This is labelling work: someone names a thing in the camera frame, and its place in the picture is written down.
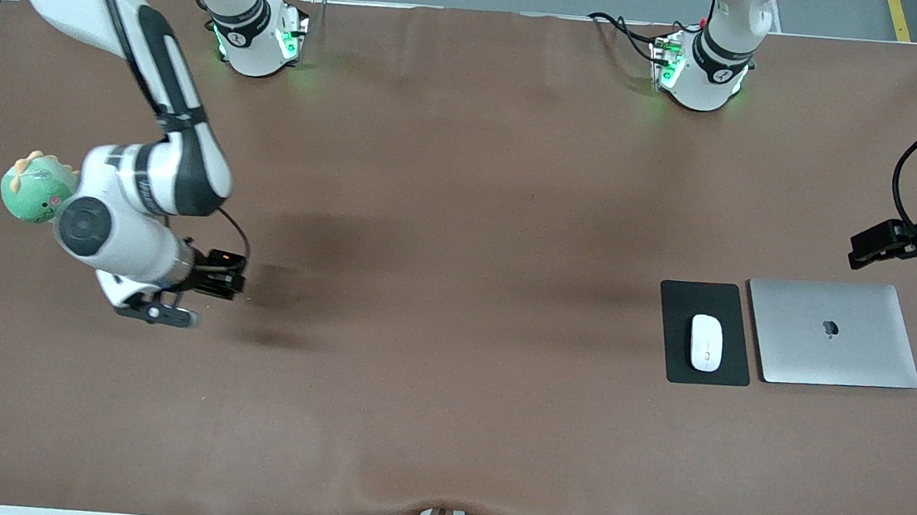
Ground white computer mouse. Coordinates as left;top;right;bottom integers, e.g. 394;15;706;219
687;313;727;374

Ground silver closed laptop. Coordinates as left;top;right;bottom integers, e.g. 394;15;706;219
740;272;917;397

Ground green dinosaur plush toy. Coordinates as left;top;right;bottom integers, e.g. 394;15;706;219
0;148;83;227

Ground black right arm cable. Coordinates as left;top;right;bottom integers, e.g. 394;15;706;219
64;0;275;274

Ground black mouse pad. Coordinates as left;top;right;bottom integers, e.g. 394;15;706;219
652;278;760;391

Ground brown table cover mat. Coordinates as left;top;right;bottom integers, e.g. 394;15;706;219
0;0;917;515

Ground black left base cables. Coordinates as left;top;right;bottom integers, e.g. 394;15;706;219
583;9;673;69

